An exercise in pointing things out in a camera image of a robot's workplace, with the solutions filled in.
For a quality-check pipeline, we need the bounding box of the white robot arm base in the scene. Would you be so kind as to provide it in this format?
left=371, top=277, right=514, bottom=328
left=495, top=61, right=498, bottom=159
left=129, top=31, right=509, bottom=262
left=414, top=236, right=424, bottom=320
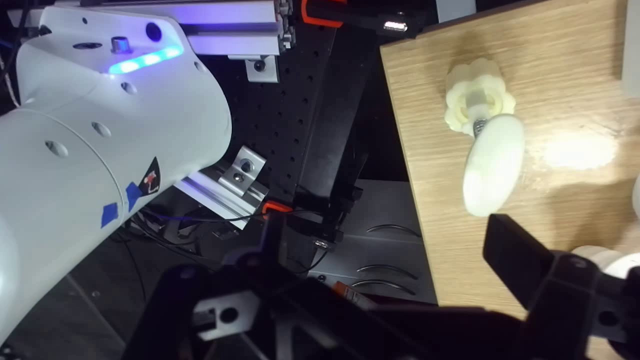
left=0, top=6, right=233, bottom=341

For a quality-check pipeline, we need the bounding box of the white tape roll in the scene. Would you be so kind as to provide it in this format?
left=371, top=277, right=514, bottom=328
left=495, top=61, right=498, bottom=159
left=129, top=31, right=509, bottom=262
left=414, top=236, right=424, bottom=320
left=574, top=245, right=640, bottom=277

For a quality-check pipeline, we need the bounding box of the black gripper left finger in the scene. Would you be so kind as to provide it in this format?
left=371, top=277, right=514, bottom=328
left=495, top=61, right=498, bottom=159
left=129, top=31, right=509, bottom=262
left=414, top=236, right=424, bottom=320
left=123, top=264, right=468, bottom=360

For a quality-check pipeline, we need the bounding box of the aluminium frame rail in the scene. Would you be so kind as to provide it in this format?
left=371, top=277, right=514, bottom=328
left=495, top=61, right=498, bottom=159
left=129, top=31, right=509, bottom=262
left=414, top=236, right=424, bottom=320
left=176, top=146, right=269, bottom=229

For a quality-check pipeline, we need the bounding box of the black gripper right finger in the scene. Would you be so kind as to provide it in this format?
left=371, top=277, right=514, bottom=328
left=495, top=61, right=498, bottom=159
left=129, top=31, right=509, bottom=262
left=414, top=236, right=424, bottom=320
left=483, top=213, right=640, bottom=360

